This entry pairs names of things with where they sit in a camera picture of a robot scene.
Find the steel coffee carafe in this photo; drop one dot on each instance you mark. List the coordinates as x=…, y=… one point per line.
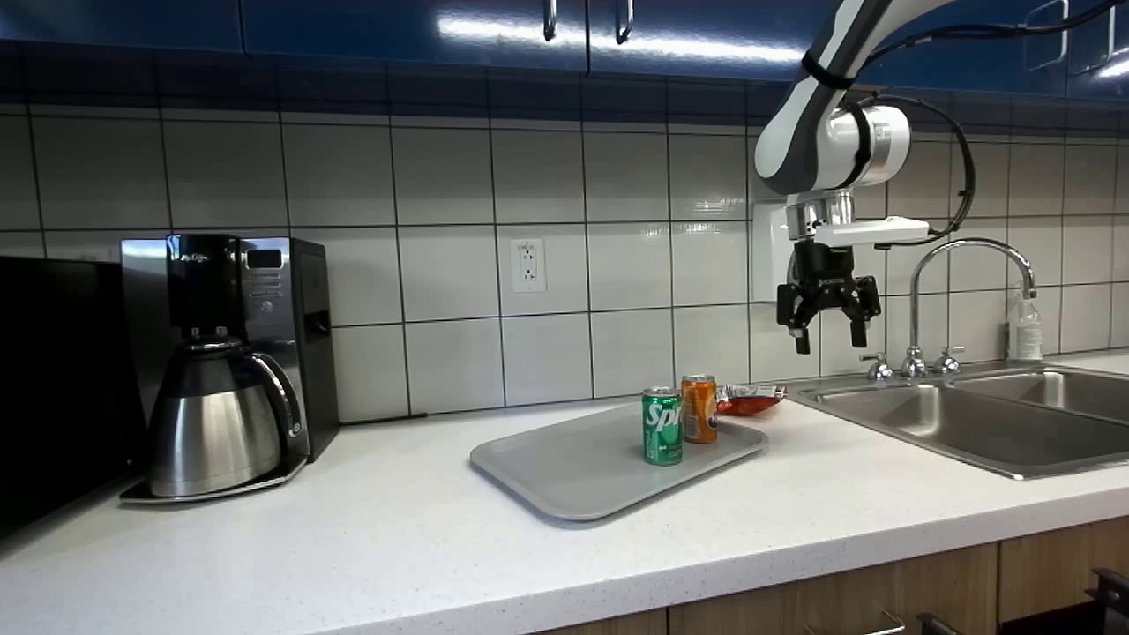
x=215, y=428

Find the white wall soap dispenser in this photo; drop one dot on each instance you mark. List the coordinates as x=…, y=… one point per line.
x=766, y=252

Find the chrome gooseneck faucet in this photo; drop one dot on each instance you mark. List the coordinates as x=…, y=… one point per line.
x=948, y=249

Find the stainless steel sink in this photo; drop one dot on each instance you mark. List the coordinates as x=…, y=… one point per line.
x=1000, y=424

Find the green soda can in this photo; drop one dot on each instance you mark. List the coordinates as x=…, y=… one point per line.
x=660, y=428

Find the white wall power outlet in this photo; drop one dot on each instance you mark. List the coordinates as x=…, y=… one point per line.
x=526, y=268

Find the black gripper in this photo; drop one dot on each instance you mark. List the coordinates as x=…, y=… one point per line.
x=827, y=277

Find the wooden lower cabinets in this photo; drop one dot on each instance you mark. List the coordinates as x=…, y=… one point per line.
x=894, y=587

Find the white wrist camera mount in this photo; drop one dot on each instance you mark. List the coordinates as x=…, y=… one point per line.
x=877, y=230

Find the blue upper cabinets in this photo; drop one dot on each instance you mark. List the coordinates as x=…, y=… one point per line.
x=354, y=31

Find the grey plastic tray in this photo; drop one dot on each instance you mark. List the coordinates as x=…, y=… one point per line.
x=575, y=471

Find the black microwave oven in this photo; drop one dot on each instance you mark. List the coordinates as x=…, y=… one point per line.
x=58, y=391

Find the clear soap bottle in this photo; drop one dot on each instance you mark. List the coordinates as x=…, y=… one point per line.
x=1027, y=337

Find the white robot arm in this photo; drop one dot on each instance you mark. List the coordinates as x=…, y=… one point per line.
x=822, y=130

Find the red snack bag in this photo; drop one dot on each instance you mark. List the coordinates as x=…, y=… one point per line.
x=754, y=404

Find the orange soda can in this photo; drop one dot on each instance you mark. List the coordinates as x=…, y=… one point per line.
x=699, y=411

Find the black silver coffee maker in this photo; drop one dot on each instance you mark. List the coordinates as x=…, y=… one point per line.
x=287, y=321

